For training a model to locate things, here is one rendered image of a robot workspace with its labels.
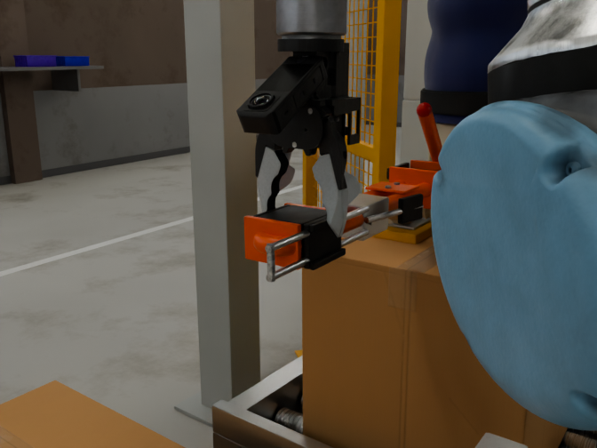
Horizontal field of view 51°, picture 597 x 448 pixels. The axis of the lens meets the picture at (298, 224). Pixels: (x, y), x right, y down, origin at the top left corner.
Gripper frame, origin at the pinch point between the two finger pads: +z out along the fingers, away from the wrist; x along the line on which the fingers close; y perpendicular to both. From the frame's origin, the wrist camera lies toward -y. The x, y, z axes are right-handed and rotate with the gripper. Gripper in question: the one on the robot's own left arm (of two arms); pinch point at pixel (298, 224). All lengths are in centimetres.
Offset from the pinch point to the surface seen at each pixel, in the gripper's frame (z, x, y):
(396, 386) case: 34.6, 0.9, 30.0
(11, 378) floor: 110, 188, 67
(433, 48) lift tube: -19, 8, 53
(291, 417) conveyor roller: 54, 28, 38
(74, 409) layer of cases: 55, 68, 14
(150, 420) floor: 110, 118, 78
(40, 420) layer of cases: 55, 70, 8
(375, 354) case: 30.0, 5.0, 30.0
